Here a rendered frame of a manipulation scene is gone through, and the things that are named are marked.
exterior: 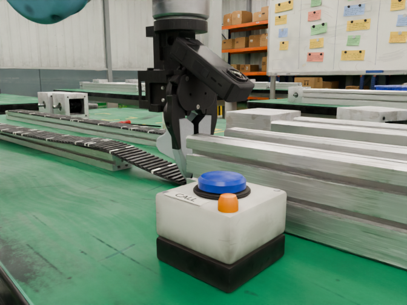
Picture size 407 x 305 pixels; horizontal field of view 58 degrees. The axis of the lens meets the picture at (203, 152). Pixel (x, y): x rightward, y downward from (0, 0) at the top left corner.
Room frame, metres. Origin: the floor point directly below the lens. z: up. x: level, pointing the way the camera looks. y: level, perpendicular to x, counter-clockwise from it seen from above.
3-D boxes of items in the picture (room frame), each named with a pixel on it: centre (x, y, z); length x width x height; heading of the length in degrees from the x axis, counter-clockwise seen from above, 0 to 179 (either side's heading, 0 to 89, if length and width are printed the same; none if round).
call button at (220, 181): (0.29, -0.02, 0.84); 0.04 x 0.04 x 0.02
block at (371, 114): (0.69, -0.31, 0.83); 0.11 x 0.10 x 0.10; 114
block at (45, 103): (1.45, 0.59, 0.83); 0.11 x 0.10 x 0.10; 135
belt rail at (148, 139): (1.06, 0.37, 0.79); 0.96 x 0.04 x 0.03; 48
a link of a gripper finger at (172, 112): (0.48, 0.03, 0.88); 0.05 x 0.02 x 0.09; 138
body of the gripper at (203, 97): (0.51, 0.04, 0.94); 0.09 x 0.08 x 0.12; 48
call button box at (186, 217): (0.30, -0.02, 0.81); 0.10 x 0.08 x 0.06; 138
